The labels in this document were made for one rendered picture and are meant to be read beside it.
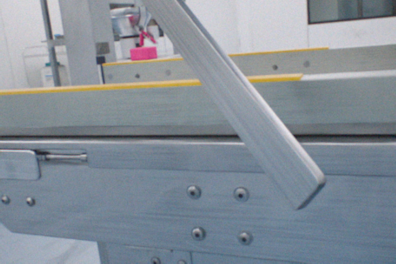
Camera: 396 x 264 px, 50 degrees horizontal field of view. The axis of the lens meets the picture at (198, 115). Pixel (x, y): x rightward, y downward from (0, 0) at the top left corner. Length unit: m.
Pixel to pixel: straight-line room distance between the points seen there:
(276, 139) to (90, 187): 0.23
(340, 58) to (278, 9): 4.90
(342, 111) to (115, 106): 0.18
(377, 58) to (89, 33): 0.43
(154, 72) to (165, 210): 0.31
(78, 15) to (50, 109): 0.34
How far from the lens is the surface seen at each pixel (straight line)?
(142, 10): 3.22
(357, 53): 0.57
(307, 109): 0.30
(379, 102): 0.30
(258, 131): 0.21
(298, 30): 5.40
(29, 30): 7.35
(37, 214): 0.45
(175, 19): 0.26
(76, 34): 0.72
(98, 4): 0.73
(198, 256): 0.43
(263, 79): 0.30
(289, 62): 0.58
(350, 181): 0.32
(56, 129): 0.42
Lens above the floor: 0.93
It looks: 12 degrees down
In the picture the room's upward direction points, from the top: 6 degrees counter-clockwise
